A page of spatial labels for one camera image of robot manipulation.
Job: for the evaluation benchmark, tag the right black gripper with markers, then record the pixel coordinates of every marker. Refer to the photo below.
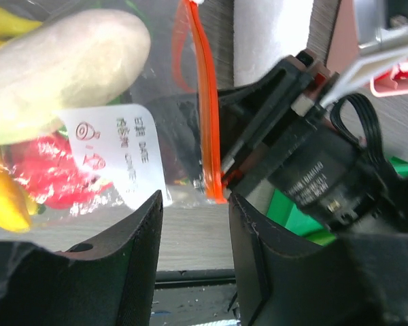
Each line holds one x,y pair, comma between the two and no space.
251,119

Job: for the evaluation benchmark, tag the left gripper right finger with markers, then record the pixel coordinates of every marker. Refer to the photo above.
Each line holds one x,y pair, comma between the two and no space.
284,279

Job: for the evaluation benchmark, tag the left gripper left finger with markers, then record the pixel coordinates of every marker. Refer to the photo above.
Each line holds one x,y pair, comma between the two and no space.
108,279

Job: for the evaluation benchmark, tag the clear orange zip top bag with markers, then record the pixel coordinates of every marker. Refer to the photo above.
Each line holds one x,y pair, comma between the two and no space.
119,141

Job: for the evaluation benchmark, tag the white fake radish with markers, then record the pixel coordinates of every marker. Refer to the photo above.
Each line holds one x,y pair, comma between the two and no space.
83,60

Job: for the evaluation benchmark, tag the yellow fake banana bunch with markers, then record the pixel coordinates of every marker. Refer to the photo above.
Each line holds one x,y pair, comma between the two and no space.
16,206

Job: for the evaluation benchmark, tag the green plastic tray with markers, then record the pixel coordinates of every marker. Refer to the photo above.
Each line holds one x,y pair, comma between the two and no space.
306,217

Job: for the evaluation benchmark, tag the rolled white towel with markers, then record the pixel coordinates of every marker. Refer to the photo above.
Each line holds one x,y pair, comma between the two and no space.
266,31

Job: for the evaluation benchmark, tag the pink compartment tray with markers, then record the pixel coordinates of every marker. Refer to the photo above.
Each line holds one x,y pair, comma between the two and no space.
391,83

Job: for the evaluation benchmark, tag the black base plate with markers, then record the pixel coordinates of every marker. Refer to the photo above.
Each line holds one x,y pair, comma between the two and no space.
195,297

